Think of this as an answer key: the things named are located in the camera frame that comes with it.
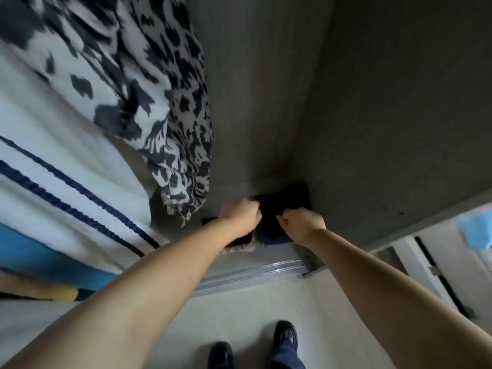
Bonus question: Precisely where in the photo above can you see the person's left hand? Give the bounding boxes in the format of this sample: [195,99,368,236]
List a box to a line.
[217,198,263,241]

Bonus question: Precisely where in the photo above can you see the person's right hand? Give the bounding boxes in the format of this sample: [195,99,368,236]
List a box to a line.
[276,207,329,248]

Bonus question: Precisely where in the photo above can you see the beige patterned garment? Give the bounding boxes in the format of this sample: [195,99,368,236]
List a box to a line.
[221,239,256,254]

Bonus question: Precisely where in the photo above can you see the grey wardrobe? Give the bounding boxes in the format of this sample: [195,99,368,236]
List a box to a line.
[0,0,492,320]

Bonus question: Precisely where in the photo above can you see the black white patterned garment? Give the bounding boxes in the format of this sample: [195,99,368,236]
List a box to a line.
[0,0,214,226]

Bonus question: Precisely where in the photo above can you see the white jacket with navy stripes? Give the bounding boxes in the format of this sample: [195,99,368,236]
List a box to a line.
[0,42,166,274]

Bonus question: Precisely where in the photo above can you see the teal cartoon print shirt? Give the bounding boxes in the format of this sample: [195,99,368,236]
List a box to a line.
[0,222,116,293]

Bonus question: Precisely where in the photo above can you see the yellow hoodie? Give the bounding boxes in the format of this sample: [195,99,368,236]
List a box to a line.
[0,269,81,303]

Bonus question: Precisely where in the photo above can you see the person's left forearm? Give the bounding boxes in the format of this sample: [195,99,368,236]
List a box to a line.
[0,222,243,369]

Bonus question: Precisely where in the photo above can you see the person's right forearm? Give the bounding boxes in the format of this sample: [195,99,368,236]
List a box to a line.
[303,230,492,369]

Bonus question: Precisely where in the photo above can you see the person's black shoe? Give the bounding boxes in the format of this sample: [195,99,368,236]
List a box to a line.
[208,342,235,369]
[273,320,299,352]

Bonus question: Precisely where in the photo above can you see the person's blue trousers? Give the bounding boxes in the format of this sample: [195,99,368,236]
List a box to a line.
[269,345,307,369]

